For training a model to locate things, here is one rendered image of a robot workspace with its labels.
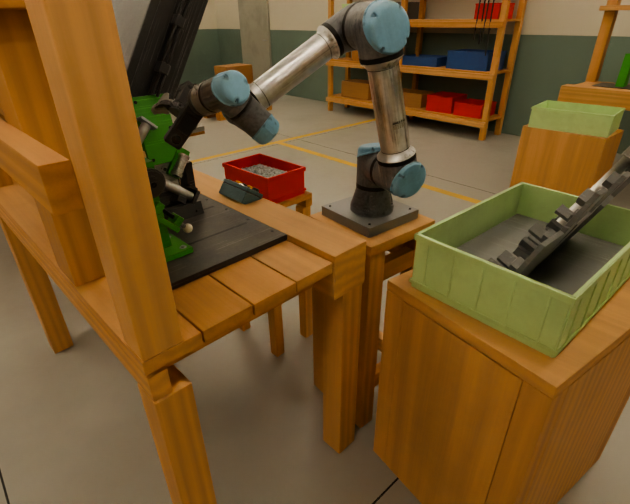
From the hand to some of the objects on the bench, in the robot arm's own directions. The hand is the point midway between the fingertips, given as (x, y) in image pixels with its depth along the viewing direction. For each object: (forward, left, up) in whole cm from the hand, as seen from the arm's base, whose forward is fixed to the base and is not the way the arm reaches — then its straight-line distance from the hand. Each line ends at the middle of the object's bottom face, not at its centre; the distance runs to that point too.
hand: (165, 121), depth 119 cm
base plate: (+9, -26, -35) cm, 45 cm away
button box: (-25, -16, -37) cm, 47 cm away
